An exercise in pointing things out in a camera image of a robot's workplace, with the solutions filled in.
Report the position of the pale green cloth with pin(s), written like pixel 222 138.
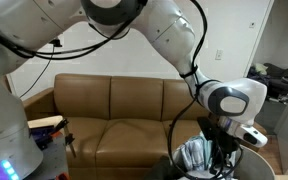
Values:
pixel 261 68

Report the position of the white light switch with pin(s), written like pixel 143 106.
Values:
pixel 219 55

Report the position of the plaid light blue shirt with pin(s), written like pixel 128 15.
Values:
pixel 192 153

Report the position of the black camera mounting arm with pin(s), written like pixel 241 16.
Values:
pixel 56 42

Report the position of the brown leather couch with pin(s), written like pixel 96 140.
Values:
pixel 134 140

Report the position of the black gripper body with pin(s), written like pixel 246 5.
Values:
pixel 227 148

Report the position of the light wooden board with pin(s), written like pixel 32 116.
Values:
pixel 44 121

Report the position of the black orange bar clamp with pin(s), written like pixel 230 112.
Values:
pixel 70 139

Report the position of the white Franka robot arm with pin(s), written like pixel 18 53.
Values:
pixel 170 33

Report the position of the white wall thermostat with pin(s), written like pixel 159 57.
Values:
pixel 252 25

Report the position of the teal cloth with yellow tag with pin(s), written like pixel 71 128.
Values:
pixel 208 150

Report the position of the dark grey couch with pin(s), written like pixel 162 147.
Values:
pixel 284 75

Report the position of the grey laundry basket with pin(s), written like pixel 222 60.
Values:
pixel 254 166

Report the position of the dark blue clothes pile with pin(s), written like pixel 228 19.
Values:
pixel 255 75

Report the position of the purple plastic object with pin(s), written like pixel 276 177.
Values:
pixel 40 134

